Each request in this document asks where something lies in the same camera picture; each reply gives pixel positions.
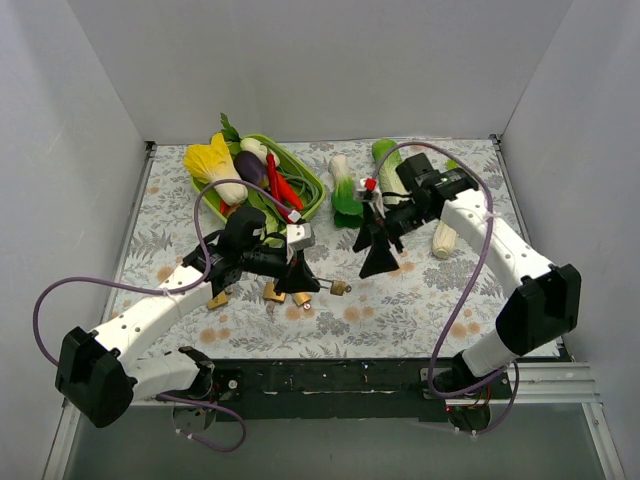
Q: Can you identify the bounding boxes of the green long beans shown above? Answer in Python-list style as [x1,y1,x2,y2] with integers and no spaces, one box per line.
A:
[256,135,325,218]

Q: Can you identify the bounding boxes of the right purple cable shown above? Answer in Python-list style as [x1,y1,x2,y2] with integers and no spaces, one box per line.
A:
[372,141,521,436]

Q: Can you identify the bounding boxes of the small brass padlock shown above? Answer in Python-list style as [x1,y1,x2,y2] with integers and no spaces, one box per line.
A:
[293,292,312,310]

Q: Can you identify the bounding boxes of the yellow napa cabbage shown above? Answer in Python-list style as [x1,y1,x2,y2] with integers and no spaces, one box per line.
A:
[184,132,248,206]

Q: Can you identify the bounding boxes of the green round cabbage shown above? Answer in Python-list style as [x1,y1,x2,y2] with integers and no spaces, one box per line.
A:
[262,212,282,241]

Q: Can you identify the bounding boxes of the purple cable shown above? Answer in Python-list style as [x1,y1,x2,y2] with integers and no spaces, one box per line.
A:
[32,179,296,454]
[372,141,521,436]

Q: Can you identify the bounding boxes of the green leafy herb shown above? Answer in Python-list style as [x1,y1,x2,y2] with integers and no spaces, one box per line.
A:
[220,113,242,143]

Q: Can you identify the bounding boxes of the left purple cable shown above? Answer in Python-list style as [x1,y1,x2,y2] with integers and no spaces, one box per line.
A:
[32,179,296,454]

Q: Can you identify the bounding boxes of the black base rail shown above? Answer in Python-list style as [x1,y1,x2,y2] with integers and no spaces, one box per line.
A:
[195,358,511,422]

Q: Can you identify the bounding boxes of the white radish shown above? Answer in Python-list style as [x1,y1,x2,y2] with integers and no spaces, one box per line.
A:
[240,137,268,156]

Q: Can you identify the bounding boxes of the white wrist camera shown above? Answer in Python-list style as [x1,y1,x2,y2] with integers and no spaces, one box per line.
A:
[353,178,383,208]
[286,210,315,251]

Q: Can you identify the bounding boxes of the tiny brass padlock with key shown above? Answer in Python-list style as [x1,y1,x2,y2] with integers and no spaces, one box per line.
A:
[318,278,352,296]

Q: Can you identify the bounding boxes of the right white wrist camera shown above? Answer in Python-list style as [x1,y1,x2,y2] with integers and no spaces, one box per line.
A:
[353,178,383,208]

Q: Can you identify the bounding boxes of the brass padlock long shackle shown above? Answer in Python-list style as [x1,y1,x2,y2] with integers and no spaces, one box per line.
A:
[263,281,286,319]

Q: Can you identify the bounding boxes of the purple eggplant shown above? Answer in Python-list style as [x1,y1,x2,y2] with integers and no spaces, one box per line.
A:
[233,151,269,189]

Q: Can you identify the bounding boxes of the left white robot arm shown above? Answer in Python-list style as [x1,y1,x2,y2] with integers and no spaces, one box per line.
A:
[55,207,320,428]

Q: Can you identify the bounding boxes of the green napa cabbage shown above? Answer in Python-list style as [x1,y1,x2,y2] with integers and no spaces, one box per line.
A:
[371,138,408,206]

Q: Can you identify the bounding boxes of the celery stalk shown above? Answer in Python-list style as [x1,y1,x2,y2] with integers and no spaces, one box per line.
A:
[431,158,461,260]

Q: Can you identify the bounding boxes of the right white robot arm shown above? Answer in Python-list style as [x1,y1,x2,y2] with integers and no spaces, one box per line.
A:
[353,154,581,398]

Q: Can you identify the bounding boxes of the large brass padlock left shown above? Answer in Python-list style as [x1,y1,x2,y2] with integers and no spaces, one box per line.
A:
[206,292,228,310]

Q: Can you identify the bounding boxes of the bok choy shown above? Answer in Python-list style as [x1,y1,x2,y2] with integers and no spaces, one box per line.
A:
[329,154,364,229]

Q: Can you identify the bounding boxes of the green plastic basket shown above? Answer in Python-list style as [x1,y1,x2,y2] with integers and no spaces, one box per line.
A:
[184,124,326,231]

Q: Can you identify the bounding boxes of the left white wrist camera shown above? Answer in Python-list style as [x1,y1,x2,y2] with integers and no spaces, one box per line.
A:
[286,210,315,251]

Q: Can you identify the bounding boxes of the red chili pepper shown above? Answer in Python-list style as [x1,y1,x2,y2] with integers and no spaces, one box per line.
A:
[266,153,304,211]
[268,171,292,223]

